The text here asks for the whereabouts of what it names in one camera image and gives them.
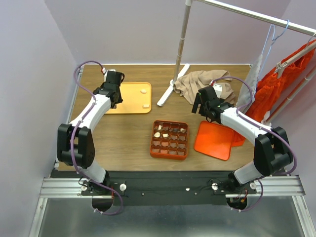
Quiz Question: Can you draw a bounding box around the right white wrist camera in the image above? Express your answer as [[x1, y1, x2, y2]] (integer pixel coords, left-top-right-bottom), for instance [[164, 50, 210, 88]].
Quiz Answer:
[[213, 84, 223, 98]]

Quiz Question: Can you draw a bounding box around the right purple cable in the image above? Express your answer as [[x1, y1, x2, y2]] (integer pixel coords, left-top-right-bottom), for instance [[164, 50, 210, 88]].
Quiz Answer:
[[211, 76, 298, 212]]

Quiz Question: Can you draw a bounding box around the light orange tray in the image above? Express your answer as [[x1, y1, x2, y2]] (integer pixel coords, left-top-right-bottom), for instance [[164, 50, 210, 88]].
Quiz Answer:
[[106, 82, 152, 115]]

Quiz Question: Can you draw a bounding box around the grey garment on hanger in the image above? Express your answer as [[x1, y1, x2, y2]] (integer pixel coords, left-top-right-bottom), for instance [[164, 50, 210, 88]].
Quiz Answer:
[[236, 54, 262, 114]]

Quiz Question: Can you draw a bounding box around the beige crumpled cloth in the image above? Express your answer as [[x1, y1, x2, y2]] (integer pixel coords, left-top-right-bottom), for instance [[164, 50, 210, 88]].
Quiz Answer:
[[173, 70, 236, 105]]

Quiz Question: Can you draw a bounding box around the orange compartment box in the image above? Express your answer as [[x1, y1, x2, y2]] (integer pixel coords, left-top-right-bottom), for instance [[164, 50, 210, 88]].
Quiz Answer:
[[150, 120, 189, 160]]

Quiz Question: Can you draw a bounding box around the light rectangular chocolate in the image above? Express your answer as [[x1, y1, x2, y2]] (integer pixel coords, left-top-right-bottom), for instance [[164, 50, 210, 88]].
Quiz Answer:
[[143, 104, 151, 109]]

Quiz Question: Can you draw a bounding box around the wooden clothes hanger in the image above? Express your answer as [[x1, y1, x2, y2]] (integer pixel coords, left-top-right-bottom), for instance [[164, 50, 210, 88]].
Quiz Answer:
[[275, 33, 316, 78]]

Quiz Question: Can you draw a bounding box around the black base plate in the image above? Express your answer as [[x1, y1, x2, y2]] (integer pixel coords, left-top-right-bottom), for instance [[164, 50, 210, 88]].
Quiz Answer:
[[81, 171, 257, 207]]

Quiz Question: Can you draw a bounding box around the orange box lid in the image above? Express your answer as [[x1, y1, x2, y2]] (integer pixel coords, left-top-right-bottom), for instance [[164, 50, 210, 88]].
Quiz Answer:
[[194, 121, 235, 161]]

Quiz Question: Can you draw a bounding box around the white clothes rack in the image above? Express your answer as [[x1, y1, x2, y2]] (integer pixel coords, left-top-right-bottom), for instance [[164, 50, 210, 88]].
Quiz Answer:
[[157, 0, 316, 107]]

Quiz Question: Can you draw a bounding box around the blue wire hanger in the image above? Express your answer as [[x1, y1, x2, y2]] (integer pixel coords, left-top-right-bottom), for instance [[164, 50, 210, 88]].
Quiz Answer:
[[260, 19, 290, 71]]

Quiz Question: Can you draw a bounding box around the aluminium rail frame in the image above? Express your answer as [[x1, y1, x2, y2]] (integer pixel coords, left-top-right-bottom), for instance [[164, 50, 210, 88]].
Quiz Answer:
[[28, 64, 316, 237]]

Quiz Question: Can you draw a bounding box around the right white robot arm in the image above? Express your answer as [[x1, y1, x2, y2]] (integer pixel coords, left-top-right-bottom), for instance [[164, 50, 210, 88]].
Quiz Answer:
[[192, 86, 294, 194]]

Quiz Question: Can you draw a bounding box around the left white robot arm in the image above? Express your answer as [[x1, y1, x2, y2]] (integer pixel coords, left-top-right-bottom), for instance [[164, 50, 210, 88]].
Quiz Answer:
[[57, 70, 125, 195]]

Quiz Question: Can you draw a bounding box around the orange garment on hanger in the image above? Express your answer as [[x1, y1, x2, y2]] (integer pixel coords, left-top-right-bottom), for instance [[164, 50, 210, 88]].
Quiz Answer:
[[232, 40, 316, 148]]

